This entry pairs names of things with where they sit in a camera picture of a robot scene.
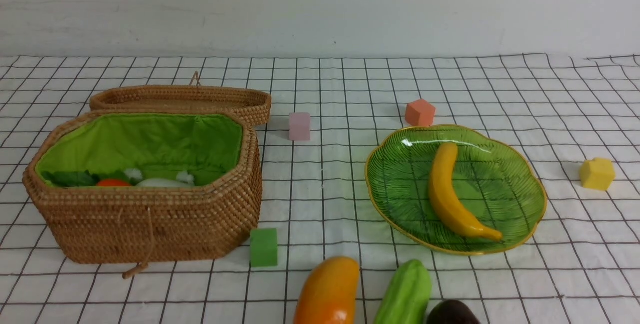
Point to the yellow banana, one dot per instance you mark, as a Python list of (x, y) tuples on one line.
[(445, 202)]

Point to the white radish with leaves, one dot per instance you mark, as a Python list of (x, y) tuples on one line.
[(183, 179)]

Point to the orange yellow mango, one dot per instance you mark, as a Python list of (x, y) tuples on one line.
[(329, 293)]

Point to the light green chayote gourd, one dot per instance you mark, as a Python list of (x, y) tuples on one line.
[(407, 295)]

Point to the dark purple passion fruit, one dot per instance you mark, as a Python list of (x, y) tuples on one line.
[(451, 311)]

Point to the orange carrot with leaves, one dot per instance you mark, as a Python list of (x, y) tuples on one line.
[(85, 178)]

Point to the pink foam block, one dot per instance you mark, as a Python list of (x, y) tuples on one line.
[(299, 126)]

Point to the woven wicker basket lid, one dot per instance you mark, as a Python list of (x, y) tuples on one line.
[(251, 105)]

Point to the woven wicker basket green lining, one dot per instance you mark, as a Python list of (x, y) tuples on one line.
[(141, 225)]

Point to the orange foam block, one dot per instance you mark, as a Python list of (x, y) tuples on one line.
[(420, 113)]

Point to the green foam block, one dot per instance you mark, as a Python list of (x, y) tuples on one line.
[(264, 247)]

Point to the green glass leaf plate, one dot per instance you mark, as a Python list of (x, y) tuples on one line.
[(492, 179)]

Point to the yellow foam block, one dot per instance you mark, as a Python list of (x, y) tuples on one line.
[(597, 173)]

